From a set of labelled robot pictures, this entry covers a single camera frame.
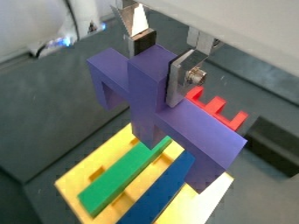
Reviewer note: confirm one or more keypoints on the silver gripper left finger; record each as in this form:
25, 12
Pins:
141, 36

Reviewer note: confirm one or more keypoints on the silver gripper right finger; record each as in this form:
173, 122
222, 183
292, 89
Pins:
185, 71

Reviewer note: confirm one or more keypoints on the purple comb-shaped block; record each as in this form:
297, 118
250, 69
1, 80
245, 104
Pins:
163, 116

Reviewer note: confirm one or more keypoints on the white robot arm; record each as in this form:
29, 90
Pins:
30, 21

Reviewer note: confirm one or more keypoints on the black angle fixture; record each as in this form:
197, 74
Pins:
276, 145

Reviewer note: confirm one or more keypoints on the yellow slotted board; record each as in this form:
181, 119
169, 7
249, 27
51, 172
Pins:
190, 208

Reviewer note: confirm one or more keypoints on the red comb-shaped block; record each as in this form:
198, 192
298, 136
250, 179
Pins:
214, 108

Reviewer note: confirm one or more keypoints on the blue bar block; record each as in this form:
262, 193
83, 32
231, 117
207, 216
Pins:
147, 208

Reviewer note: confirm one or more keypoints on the green bar block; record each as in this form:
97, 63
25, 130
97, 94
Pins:
109, 185

